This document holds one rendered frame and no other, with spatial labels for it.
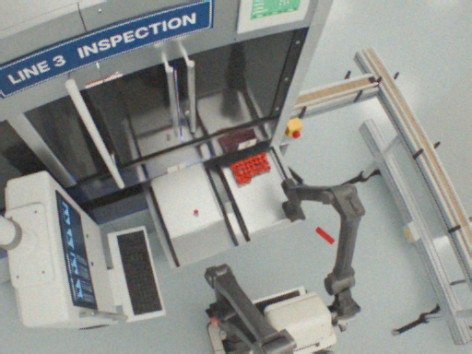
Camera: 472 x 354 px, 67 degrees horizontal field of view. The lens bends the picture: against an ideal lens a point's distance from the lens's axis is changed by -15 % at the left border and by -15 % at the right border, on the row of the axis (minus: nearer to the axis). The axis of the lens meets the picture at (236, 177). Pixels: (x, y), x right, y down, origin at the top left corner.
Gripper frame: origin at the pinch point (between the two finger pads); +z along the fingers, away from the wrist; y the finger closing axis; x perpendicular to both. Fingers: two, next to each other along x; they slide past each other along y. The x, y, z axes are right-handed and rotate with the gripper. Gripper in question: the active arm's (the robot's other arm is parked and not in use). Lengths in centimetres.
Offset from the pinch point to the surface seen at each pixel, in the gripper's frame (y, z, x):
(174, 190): 33, -4, 45
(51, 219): 2, -66, 89
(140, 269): 5, 7, 74
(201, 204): 22.0, -1.5, 35.7
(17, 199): 12, -69, 99
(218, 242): 2.4, 2.4, 34.8
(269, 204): 10.9, 1.0, 5.8
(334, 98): 50, -10, -50
